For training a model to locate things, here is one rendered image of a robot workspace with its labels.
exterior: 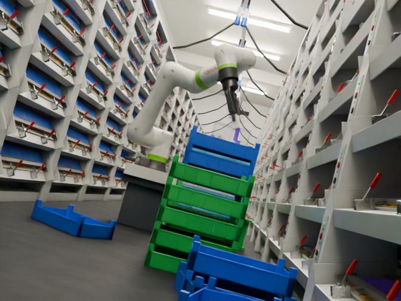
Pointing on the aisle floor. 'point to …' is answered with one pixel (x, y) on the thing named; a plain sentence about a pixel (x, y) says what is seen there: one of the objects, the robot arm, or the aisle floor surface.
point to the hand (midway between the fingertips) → (236, 122)
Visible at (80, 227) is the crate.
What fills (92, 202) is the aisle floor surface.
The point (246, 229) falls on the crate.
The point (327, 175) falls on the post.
